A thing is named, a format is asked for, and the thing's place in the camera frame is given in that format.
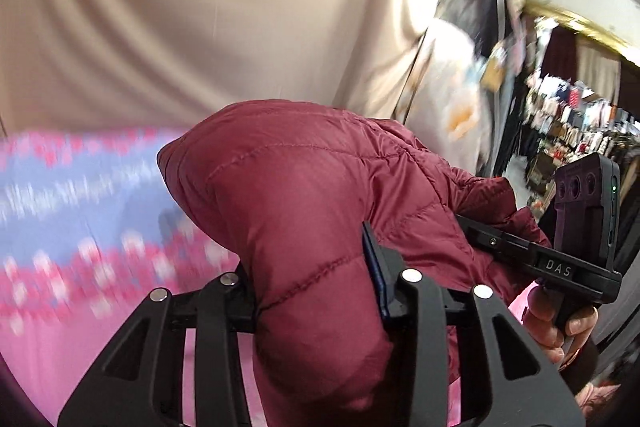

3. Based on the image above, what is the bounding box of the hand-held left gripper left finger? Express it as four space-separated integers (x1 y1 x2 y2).
57 264 262 427

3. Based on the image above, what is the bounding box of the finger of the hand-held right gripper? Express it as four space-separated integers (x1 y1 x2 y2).
455 214 505 260

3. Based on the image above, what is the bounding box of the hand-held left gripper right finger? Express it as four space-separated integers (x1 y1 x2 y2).
361 222 586 427

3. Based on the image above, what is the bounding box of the maroon puffer jacket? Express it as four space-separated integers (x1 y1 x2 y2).
156 99 553 427

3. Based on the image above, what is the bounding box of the rack of displayed clothes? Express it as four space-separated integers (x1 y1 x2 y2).
520 69 640 192

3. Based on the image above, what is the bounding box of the person's right hand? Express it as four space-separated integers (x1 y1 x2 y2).
521 281 599 364

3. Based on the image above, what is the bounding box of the hanging white garment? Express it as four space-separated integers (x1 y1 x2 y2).
397 18 496 175

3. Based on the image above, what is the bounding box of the purple pink floral blanket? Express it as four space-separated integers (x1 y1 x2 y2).
0 129 466 427

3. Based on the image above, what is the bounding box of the beige curtain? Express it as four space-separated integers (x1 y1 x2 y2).
0 0 453 142

